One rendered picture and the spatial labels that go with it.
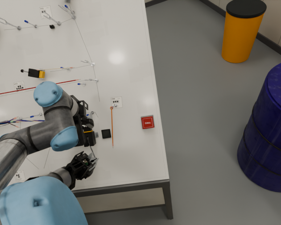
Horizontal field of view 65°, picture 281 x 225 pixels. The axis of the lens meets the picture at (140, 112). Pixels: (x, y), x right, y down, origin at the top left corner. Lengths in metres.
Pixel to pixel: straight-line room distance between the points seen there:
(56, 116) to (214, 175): 1.62
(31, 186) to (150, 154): 0.79
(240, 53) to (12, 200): 2.79
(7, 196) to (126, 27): 0.85
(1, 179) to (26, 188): 0.24
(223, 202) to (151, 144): 1.10
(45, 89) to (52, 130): 0.11
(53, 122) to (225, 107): 2.04
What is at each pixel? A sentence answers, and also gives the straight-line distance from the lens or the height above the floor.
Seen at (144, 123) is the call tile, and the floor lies 1.10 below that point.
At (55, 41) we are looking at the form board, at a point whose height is 1.37.
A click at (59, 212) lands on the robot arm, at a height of 1.62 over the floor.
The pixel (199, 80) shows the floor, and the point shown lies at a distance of 2.72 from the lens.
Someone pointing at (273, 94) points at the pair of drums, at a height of 0.87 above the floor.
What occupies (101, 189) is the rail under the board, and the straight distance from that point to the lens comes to 1.12.
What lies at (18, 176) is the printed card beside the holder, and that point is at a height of 0.95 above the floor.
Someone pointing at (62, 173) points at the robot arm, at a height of 1.20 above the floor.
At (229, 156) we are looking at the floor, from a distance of 2.15.
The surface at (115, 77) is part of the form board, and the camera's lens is 0.99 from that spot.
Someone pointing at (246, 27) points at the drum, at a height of 0.49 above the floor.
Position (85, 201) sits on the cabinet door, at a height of 0.62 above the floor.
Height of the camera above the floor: 1.86
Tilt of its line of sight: 50 degrees down
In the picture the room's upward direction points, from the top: 13 degrees counter-clockwise
